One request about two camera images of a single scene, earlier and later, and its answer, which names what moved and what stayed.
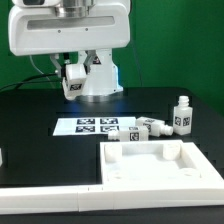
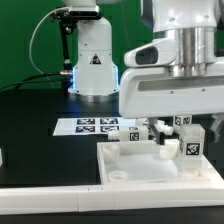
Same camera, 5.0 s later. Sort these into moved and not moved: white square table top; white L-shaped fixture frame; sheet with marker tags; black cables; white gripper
Moved: white gripper
Not moved: white L-shaped fixture frame; sheet with marker tags; white square table top; black cables
